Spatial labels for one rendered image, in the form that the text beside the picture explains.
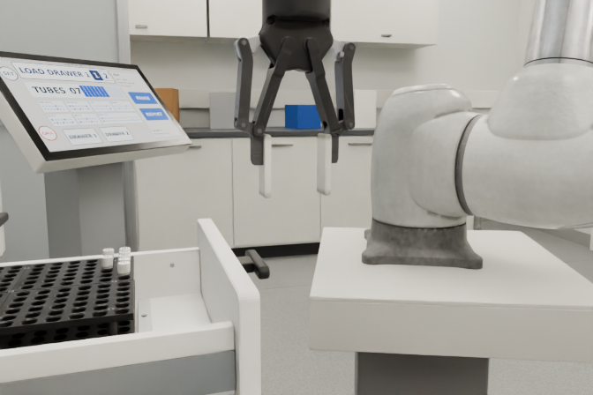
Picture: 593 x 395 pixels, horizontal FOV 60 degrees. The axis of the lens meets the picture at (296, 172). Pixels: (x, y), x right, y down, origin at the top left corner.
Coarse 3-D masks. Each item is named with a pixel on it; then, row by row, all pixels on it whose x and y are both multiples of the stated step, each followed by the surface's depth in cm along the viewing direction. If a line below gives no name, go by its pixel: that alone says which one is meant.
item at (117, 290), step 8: (128, 280) 52; (120, 288) 50; (128, 288) 50; (112, 296) 48; (120, 296) 48; (128, 296) 48; (112, 304) 46; (120, 304) 46; (128, 304) 46; (112, 312) 44; (120, 312) 45; (128, 312) 44; (112, 320) 43; (120, 320) 44
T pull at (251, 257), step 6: (246, 252) 58; (252, 252) 58; (240, 258) 56; (246, 258) 56; (252, 258) 55; (258, 258) 55; (246, 264) 54; (252, 264) 54; (258, 264) 54; (264, 264) 53; (246, 270) 54; (252, 270) 54; (258, 270) 53; (264, 270) 52; (258, 276) 53; (264, 276) 52
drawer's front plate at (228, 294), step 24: (216, 240) 57; (216, 264) 52; (240, 264) 49; (216, 288) 52; (240, 288) 42; (216, 312) 53; (240, 312) 41; (240, 336) 41; (240, 360) 41; (240, 384) 42
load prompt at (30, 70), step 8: (16, 64) 118; (24, 64) 120; (32, 64) 122; (40, 64) 124; (48, 64) 126; (24, 72) 118; (32, 72) 120; (40, 72) 122; (48, 72) 125; (56, 72) 127; (64, 72) 129; (72, 72) 132; (80, 72) 134; (88, 72) 137; (96, 72) 140; (104, 72) 142; (64, 80) 127; (72, 80) 130; (80, 80) 132; (88, 80) 135; (96, 80) 137; (104, 80) 140; (112, 80) 143
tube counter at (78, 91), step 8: (72, 88) 128; (80, 88) 130; (88, 88) 133; (96, 88) 135; (104, 88) 138; (112, 88) 140; (80, 96) 128; (88, 96) 130; (96, 96) 133; (104, 96) 135; (112, 96) 138; (120, 96) 141
